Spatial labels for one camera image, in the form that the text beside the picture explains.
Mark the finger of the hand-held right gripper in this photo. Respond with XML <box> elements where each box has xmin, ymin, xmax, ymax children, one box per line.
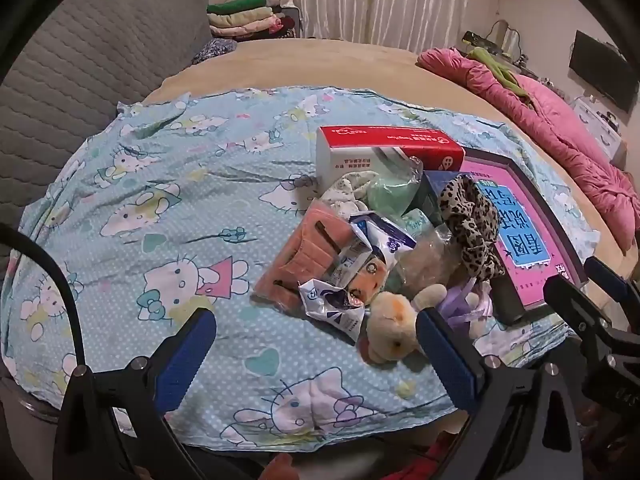
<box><xmin>543</xmin><ymin>275</ymin><xmax>616</xmax><ymax>348</ymax></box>
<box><xmin>584</xmin><ymin>256</ymin><xmax>640</xmax><ymax>311</ymax></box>

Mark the black cable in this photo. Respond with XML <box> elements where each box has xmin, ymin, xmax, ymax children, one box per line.
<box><xmin>0</xmin><ymin>222</ymin><xmax>86</xmax><ymax>376</ymax></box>

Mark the large teddy bear lilac dress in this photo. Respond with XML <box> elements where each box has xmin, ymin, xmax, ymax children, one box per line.
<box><xmin>360</xmin><ymin>292</ymin><xmax>427</xmax><ymax>366</ymax></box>

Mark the pink box with purple rim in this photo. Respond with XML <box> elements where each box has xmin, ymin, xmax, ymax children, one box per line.
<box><xmin>457</xmin><ymin>147</ymin><xmax>586</xmax><ymax>326</ymax></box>

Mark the arched table mirror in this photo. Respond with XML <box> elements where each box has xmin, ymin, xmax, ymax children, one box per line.
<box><xmin>487</xmin><ymin>20</ymin><xmax>523</xmax><ymax>56</ymax></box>

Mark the dark blue box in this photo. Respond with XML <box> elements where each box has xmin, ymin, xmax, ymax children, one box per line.
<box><xmin>410</xmin><ymin>170</ymin><xmax>473</xmax><ymax>226</ymax></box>

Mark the black wall television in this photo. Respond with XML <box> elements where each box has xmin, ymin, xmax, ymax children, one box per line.
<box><xmin>569</xmin><ymin>30</ymin><xmax>633</xmax><ymax>113</ymax></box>

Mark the leopard print scrunchie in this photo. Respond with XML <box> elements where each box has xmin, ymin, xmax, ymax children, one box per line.
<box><xmin>437</xmin><ymin>177</ymin><xmax>506</xmax><ymax>281</ymax></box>

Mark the white floral cloth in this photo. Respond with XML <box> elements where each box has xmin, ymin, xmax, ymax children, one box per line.
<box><xmin>320</xmin><ymin>167</ymin><xmax>381</xmax><ymax>221</ymax></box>

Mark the pink quilt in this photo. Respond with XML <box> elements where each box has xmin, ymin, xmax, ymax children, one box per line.
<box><xmin>416</xmin><ymin>46</ymin><xmax>640</xmax><ymax>251</ymax></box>

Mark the stack of folded clothes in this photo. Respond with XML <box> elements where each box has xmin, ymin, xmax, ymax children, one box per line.
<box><xmin>206</xmin><ymin>0</ymin><xmax>301</xmax><ymax>41</ymax></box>

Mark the cartoon cat printed blanket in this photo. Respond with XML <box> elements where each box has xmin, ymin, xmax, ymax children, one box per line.
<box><xmin>0</xmin><ymin>85</ymin><xmax>601</xmax><ymax>453</ymax></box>

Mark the green cloth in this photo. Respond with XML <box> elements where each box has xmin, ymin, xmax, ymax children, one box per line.
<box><xmin>467</xmin><ymin>47</ymin><xmax>531</xmax><ymax>98</ymax></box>

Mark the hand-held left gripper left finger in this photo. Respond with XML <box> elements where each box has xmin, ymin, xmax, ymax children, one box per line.
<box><xmin>52</xmin><ymin>307</ymin><xmax>217</xmax><ymax>480</ymax></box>

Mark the cartoon figure packet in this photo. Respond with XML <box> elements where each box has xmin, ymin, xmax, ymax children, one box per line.
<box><xmin>299</xmin><ymin>255</ymin><xmax>396</xmax><ymax>343</ymax></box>

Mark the pale green packet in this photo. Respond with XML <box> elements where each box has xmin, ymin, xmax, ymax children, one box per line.
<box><xmin>400</xmin><ymin>208</ymin><xmax>433</xmax><ymax>236</ymax></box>

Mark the white curtain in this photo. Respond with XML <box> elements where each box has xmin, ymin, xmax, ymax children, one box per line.
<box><xmin>275</xmin><ymin>0</ymin><xmax>493</xmax><ymax>53</ymax></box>

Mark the clear bag with brown filling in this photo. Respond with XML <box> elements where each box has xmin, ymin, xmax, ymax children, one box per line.
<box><xmin>395</xmin><ymin>225</ymin><xmax>463</xmax><ymax>293</ymax></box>

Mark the green sponge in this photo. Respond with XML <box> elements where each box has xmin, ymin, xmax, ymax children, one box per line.
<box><xmin>367</xmin><ymin>152</ymin><xmax>426</xmax><ymax>211</ymax></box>

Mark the white blue packet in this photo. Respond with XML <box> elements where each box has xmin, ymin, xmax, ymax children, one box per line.
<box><xmin>325</xmin><ymin>212</ymin><xmax>417</xmax><ymax>286</ymax></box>

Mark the tan round bed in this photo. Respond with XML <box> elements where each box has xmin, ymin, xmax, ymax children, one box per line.
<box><xmin>142</xmin><ymin>37</ymin><xmax>638</xmax><ymax>281</ymax></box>

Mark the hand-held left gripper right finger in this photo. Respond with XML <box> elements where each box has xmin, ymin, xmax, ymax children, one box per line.
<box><xmin>415</xmin><ymin>307</ymin><xmax>593</xmax><ymax>480</ymax></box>

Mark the dark floral cloth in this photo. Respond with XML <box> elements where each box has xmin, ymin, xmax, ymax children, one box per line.
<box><xmin>192</xmin><ymin>37</ymin><xmax>236</xmax><ymax>66</ymax></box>

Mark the white drawer cabinet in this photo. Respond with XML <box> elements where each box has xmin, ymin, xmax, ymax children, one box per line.
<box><xmin>572</xmin><ymin>95</ymin><xmax>628</xmax><ymax>163</ymax></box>

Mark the red tissue box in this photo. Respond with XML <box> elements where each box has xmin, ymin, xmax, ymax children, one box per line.
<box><xmin>316</xmin><ymin>126</ymin><xmax>466</xmax><ymax>193</ymax></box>

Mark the grey quilted sofa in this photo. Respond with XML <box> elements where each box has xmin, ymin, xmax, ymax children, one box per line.
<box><xmin>0</xmin><ymin>0</ymin><xmax>213</xmax><ymax>281</ymax></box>

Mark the red cloth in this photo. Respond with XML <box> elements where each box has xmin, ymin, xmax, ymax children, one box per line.
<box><xmin>395</xmin><ymin>430</ymin><xmax>466</xmax><ymax>480</ymax></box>

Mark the small teddy bear purple dress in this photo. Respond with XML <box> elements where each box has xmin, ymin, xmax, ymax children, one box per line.
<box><xmin>410</xmin><ymin>280</ymin><xmax>496</xmax><ymax>343</ymax></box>

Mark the pink striped towel pack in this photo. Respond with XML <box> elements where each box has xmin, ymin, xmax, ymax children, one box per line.
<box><xmin>252</xmin><ymin>200</ymin><xmax>351</xmax><ymax>311</ymax></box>

